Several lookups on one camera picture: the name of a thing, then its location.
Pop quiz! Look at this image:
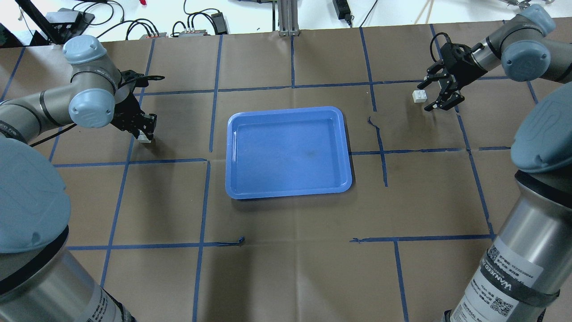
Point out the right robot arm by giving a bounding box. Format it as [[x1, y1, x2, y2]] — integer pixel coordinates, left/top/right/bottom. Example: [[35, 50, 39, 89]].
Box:
[[417, 1, 572, 322]]

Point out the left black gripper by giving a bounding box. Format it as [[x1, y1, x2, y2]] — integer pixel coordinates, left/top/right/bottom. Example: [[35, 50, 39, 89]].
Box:
[[112, 70, 158, 141]]

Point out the brown paper table cover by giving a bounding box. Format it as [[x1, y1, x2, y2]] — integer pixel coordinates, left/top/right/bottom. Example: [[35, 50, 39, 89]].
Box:
[[1, 15, 571, 322]]

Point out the aluminium frame post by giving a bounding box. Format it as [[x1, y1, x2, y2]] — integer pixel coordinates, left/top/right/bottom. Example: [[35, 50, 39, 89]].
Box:
[[276, 0, 300, 37]]

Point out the black power adapter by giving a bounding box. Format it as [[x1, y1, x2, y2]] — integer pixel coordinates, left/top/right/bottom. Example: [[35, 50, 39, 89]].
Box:
[[332, 0, 352, 21]]

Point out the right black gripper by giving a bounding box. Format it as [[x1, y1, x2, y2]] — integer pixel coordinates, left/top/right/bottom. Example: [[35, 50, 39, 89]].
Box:
[[416, 42, 481, 111]]

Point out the blue plastic tray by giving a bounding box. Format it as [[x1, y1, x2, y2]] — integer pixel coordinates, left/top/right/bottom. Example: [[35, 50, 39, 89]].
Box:
[[225, 106, 353, 200]]

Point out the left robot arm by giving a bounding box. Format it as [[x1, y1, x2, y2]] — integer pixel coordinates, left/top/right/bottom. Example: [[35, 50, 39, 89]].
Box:
[[0, 35, 164, 322]]

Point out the white block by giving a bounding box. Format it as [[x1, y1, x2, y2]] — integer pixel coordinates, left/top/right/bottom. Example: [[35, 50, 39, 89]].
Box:
[[412, 89, 428, 104], [135, 131, 153, 144]]

